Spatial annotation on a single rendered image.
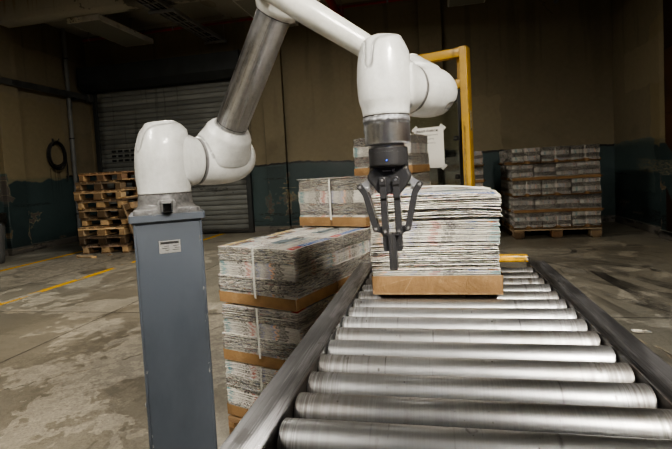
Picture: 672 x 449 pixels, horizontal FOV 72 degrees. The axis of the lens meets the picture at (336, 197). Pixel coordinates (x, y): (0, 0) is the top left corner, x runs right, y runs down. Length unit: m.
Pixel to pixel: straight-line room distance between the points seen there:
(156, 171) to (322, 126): 7.59
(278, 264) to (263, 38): 0.78
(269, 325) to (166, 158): 0.74
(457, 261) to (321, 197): 1.26
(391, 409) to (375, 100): 0.52
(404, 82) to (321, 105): 8.09
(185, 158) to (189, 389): 0.68
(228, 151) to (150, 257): 0.39
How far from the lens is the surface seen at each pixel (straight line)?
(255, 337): 1.86
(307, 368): 0.74
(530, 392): 0.70
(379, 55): 0.88
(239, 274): 1.84
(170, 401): 1.54
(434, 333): 0.87
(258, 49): 1.40
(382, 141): 0.86
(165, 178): 1.42
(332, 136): 8.85
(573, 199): 7.24
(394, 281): 1.08
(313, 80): 9.07
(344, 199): 2.17
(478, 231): 1.06
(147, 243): 1.42
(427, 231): 1.06
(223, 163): 1.51
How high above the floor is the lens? 1.09
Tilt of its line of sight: 3 degrees down
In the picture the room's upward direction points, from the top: 3 degrees counter-clockwise
